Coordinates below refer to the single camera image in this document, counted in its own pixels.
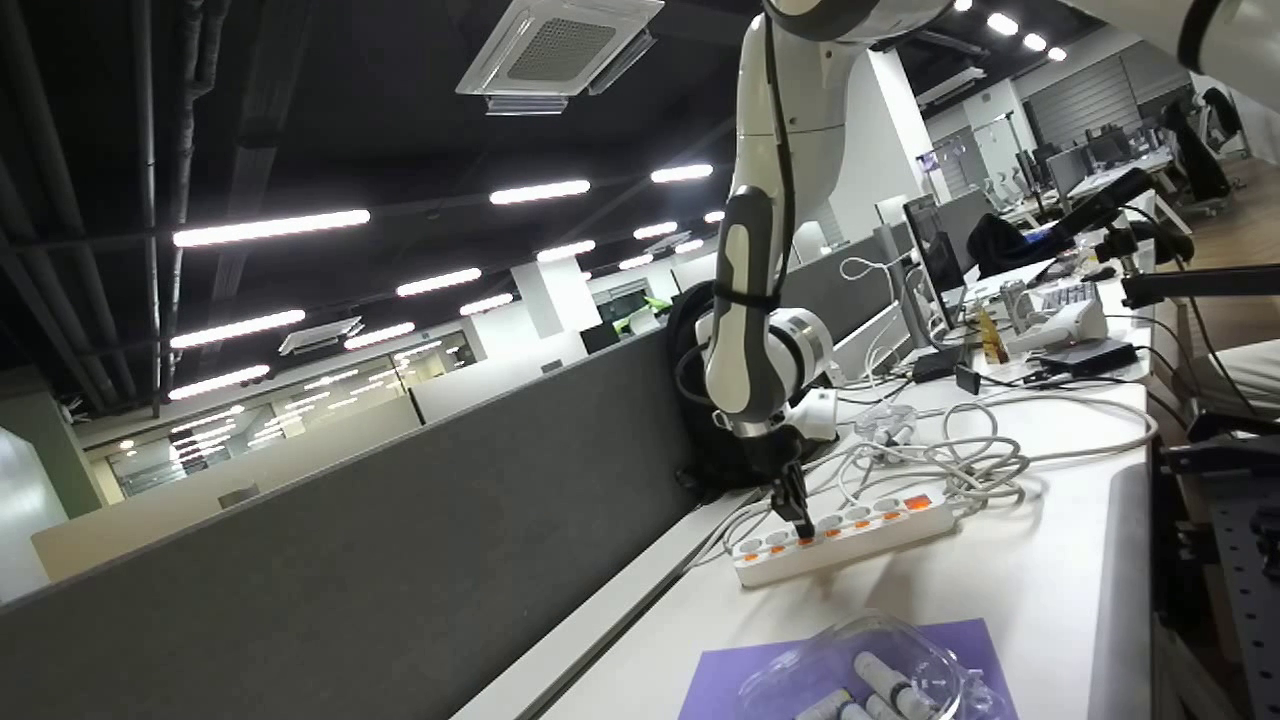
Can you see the gripper with white flange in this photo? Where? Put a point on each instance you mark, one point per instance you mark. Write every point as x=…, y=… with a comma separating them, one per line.
x=791, y=469

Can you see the white power strip orange switches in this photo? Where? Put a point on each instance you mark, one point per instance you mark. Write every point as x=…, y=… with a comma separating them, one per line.
x=853, y=540

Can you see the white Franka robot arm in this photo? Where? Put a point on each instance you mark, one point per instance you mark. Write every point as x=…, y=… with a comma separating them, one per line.
x=760, y=132

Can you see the black backpack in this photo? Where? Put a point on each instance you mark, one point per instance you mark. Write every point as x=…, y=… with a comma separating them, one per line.
x=732, y=463

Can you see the white charger plug bundle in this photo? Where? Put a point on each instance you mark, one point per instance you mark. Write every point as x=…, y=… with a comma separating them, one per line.
x=889, y=424

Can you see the clear plastic container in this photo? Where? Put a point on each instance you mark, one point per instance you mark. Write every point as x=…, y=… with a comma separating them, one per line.
x=880, y=664

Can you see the purple mat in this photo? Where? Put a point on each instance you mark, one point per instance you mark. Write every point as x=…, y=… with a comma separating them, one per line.
x=727, y=681

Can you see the white marker pen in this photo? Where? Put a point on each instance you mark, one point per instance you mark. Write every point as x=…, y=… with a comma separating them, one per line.
x=826, y=707
x=884, y=681

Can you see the grey desk partition panel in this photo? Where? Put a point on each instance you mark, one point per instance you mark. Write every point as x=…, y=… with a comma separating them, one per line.
x=401, y=562
x=853, y=302

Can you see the small yellow bottle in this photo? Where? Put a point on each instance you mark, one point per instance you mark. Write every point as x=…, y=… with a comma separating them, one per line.
x=990, y=333

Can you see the black computer monitor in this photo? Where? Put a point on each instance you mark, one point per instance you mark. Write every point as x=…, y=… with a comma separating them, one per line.
x=932, y=260

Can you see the white desktop device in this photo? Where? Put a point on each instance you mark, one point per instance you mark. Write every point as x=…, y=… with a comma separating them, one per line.
x=1054, y=313

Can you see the ceiling tube light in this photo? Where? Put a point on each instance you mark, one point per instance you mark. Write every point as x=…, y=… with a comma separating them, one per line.
x=237, y=329
x=381, y=339
x=565, y=249
x=216, y=382
x=436, y=282
x=542, y=192
x=272, y=226
x=680, y=175

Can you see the black clamp head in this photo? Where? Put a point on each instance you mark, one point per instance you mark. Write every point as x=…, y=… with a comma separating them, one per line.
x=1122, y=215

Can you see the black perforated board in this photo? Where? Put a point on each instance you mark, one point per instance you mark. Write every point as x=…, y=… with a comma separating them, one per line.
x=1254, y=600

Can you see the ceiling air conditioner unit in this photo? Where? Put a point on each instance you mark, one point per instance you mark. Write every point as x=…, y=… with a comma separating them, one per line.
x=563, y=49

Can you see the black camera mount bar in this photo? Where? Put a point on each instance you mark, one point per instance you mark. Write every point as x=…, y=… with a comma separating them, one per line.
x=1202, y=282

